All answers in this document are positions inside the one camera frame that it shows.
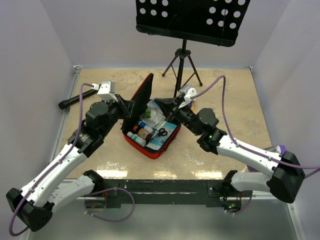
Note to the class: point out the white blue medicine bottle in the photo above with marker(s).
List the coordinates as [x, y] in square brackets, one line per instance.
[143, 125]

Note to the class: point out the aluminium frame rail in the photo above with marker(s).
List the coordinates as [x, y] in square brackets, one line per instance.
[62, 120]

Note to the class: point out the red black medicine kit case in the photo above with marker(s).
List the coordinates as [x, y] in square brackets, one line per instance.
[141, 97]

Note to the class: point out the blue medical pouch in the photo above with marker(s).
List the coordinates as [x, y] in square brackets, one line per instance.
[157, 143]

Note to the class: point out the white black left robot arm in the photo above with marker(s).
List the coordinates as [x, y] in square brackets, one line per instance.
[34, 203]

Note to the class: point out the black handled scissors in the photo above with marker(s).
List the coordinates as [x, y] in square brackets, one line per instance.
[158, 133]

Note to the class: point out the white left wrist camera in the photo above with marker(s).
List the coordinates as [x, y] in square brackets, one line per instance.
[106, 90]

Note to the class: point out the green pill blister pack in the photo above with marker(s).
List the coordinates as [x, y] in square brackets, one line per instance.
[148, 113]

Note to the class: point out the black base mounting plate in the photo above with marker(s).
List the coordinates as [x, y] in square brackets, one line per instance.
[165, 192]

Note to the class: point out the purple white device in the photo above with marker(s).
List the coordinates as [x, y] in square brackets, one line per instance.
[280, 149]

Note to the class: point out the blue wipes packet bag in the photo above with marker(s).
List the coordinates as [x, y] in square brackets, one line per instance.
[153, 105]

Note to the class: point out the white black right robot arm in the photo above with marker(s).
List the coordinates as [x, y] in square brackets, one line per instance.
[277, 173]

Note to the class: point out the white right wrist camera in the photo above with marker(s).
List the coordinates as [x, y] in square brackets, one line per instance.
[188, 92]

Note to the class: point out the white green medicine bottle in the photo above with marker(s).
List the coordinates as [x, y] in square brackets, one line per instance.
[136, 138]

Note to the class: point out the black flashlight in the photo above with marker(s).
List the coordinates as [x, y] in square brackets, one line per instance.
[75, 99]

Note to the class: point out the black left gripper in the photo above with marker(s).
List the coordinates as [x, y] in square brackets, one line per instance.
[125, 106]

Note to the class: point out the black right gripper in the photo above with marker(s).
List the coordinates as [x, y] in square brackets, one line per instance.
[169, 106]

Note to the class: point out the black music stand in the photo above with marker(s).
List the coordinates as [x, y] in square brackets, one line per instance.
[215, 22]

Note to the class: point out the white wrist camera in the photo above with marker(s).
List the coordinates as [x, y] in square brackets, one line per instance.
[106, 90]
[188, 92]

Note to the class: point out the white gauze plastic bag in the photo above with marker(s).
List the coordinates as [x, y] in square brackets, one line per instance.
[156, 119]

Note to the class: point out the brown medicine bottle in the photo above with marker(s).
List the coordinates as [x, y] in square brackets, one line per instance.
[141, 132]

